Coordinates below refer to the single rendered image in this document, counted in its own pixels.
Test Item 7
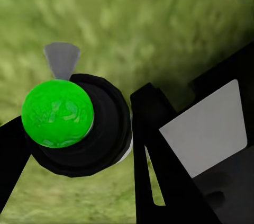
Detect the insectifuge atomizer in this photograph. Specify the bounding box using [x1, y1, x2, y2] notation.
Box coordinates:
[21, 42, 133, 178]

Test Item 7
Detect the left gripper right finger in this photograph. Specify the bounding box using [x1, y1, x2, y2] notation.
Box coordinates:
[131, 110, 222, 224]

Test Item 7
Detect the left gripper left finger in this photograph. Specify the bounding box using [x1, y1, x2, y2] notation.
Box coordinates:
[0, 116, 31, 214]

